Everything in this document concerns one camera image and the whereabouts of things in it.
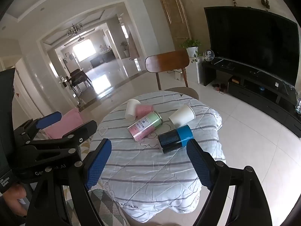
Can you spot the dark sideboard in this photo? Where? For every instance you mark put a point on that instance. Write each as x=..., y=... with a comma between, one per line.
x=102, y=60

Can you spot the pink cup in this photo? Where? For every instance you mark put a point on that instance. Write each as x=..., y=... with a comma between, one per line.
x=144, y=111

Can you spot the glass ball ornament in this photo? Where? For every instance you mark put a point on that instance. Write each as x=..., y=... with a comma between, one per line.
x=208, y=55

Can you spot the person's left forearm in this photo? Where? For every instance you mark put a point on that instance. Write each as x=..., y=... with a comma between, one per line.
x=7, y=217

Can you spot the chandelier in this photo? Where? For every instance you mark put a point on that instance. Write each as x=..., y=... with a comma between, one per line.
x=75, y=30

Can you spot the tall potted plant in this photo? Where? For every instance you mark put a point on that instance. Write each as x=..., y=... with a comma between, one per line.
x=125, y=49

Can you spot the small white cup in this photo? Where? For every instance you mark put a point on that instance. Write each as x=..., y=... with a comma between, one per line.
x=131, y=109

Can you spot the potted green plant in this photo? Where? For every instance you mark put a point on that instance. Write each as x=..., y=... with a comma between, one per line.
x=191, y=44

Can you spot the person's left hand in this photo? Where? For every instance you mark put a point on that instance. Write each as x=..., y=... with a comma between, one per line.
x=15, y=196

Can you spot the white plant pedestal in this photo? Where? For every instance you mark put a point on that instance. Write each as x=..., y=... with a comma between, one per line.
x=195, y=70

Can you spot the green and pink can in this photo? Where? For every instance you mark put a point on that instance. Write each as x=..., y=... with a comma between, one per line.
x=145, y=126

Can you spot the black television stand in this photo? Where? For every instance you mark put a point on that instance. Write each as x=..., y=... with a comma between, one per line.
x=258, y=100

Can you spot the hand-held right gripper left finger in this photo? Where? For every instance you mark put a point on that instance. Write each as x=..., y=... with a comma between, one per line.
x=98, y=163

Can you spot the striped white quilt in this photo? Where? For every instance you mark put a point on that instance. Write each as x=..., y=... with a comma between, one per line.
x=145, y=171

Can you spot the dining table with chairs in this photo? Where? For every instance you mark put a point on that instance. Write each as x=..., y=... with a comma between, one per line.
x=76, y=77

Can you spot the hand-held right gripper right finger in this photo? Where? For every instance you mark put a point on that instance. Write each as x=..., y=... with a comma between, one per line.
x=199, y=164

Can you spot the wooden chair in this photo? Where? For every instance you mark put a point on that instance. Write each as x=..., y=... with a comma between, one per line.
x=167, y=61

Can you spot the black television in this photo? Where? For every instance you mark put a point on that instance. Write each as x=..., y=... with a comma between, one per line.
x=247, y=40

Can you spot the large white paper cup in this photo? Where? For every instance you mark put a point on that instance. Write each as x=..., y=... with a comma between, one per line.
x=182, y=115

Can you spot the pink cushion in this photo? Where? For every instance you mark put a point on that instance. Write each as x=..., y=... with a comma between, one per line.
x=69, y=122

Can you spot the white refrigerator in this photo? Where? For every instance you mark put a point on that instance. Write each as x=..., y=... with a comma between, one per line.
x=71, y=63

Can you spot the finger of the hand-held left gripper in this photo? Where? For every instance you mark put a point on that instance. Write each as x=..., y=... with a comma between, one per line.
x=49, y=120
x=70, y=136

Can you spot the blue and black cup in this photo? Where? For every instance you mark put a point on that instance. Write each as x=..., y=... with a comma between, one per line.
x=175, y=137

